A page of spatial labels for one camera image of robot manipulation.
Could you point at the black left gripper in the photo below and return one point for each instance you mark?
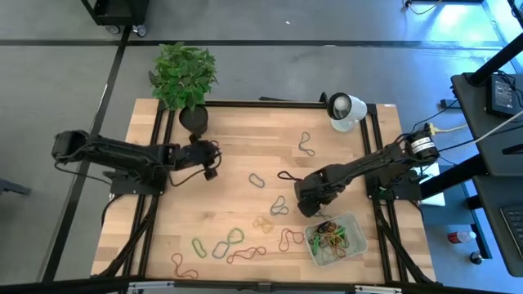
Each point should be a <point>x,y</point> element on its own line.
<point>194,155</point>

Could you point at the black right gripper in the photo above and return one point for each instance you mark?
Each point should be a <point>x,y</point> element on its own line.
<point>323,185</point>

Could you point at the black rubber band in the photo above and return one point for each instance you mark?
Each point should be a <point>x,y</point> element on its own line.
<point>323,224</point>

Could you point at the wide green rubber band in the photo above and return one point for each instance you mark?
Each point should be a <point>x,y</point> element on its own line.
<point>315,245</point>

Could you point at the red rubber band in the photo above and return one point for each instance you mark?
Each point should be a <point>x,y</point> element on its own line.
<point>177,267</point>
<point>343,245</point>
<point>246,253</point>
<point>280,241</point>

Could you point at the yellow rubber band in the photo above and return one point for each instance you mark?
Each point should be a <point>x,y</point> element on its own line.
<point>329,255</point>
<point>263,224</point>

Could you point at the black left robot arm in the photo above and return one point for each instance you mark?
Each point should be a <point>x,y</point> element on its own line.
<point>122,153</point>

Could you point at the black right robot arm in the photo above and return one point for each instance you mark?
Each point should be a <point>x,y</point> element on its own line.
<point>367,163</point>

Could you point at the white plastic bin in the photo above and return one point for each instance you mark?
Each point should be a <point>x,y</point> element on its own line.
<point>356,239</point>

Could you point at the potted green plant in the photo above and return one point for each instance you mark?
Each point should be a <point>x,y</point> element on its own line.
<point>184,77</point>

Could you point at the white cylindrical spot lamp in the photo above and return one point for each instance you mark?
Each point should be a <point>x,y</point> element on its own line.
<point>351,114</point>

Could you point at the black clamp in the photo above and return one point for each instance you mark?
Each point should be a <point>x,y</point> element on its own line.
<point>323,98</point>

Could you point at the white paper sheet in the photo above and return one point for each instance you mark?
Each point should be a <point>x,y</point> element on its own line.
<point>435,196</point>

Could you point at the yellow power plug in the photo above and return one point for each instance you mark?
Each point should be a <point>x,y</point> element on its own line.
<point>430,130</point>

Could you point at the plastic bottle red label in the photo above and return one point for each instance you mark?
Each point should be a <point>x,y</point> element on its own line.
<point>461,237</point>

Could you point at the black wheeled cart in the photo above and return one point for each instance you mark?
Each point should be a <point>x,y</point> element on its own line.
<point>118,12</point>

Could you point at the black round cap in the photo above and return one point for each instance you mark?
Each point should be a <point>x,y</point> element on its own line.
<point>476,258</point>

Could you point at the black desk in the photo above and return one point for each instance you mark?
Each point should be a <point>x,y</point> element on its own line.
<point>494,196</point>

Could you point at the grey chair leg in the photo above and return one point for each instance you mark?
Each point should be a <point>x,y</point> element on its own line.
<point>12,188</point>

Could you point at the black keyboard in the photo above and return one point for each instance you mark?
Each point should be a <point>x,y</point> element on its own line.
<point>514,228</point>

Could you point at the black labelled device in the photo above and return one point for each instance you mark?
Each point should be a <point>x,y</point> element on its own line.
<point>500,96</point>

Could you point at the black diagonal pole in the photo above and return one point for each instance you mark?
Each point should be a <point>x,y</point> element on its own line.
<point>496,61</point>

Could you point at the silver aluminium bracket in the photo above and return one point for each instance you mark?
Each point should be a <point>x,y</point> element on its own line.
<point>149,286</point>
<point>378,290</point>

